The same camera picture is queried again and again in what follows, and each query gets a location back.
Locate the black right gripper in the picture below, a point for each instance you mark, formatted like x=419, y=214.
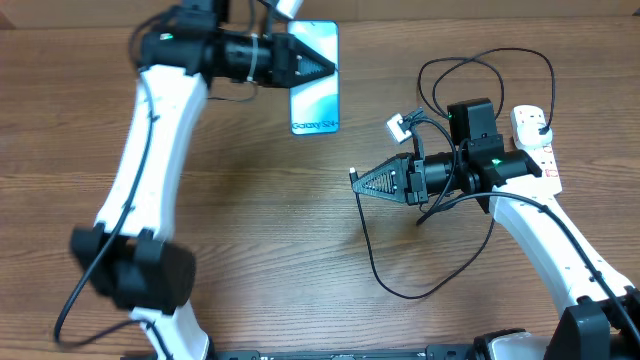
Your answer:
x=409, y=187

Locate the white power extension strip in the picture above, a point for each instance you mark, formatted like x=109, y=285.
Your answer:
x=544, y=156

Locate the white charger plug adapter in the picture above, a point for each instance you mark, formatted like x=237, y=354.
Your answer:
x=529, y=136

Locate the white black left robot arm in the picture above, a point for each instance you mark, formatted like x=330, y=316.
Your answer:
x=128, y=255

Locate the blue Samsung Galaxy smartphone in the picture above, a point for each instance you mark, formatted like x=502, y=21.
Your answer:
x=314, y=106

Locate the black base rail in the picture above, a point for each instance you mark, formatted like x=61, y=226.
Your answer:
x=350, y=354

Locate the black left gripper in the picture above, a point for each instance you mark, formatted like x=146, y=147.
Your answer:
x=291, y=53

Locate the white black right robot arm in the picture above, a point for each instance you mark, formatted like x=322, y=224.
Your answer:
x=598, y=307

